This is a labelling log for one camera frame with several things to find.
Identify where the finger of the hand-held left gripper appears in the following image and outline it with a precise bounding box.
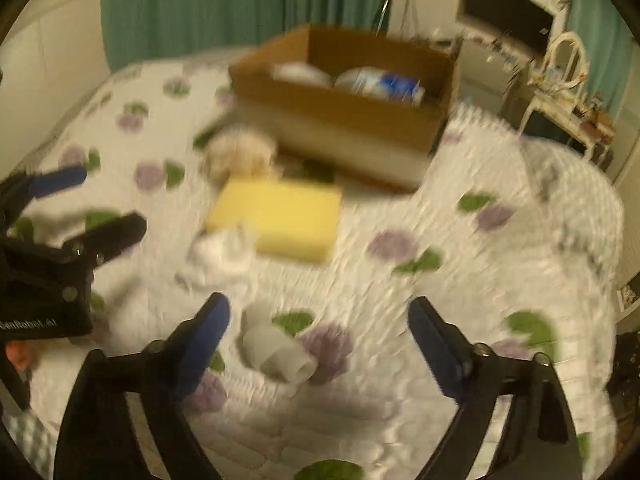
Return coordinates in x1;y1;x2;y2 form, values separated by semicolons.
0;164;89;231
61;212;149;267

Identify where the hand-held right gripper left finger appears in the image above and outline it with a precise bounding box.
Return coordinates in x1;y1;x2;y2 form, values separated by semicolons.
52;292;232;480

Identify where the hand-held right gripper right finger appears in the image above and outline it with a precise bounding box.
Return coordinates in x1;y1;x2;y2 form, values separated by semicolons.
407;296;585;480

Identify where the white pipe fitting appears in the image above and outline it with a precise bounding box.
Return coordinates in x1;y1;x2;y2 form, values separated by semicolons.
241;305;319;386

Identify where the cardboard box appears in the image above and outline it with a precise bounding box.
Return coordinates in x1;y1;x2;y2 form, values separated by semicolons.
228;24;461;194

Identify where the white soft item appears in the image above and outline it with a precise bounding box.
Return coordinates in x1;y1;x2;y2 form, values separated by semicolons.
273;61;334;87

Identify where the person's left hand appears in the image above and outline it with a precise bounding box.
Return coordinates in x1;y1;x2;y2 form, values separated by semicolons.
4;340;32;372

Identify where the floral quilted bedspread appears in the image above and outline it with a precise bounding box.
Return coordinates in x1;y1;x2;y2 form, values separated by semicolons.
10;49;627;480

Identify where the white crumpled sock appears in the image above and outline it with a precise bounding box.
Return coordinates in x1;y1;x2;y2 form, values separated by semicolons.
176;224;259;288

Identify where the yellow sponge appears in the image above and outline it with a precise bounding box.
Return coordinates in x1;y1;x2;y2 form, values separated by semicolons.
205;177;344;264

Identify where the beige fluffy plush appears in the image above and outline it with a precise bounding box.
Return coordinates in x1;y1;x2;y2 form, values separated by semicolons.
204;127;279;182

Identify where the checked cloth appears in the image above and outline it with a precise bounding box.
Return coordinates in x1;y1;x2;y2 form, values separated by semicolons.
4;404;57;477

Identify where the dark object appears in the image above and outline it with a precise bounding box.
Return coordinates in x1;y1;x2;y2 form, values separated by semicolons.
606;331;640;442

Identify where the wide green curtain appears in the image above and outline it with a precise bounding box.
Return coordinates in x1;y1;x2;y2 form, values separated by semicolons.
100;0;399;74

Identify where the white dressing table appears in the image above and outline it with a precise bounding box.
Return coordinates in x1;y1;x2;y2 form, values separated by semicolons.
519;72;617;163

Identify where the white ornate chair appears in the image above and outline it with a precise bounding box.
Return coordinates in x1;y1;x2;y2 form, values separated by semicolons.
520;31;589;133

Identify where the black flat screen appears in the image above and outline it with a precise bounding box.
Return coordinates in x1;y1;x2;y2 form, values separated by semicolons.
461;0;555;57

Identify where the narrow green curtain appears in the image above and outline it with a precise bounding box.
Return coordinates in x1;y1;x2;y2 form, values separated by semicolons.
567;0;632;107

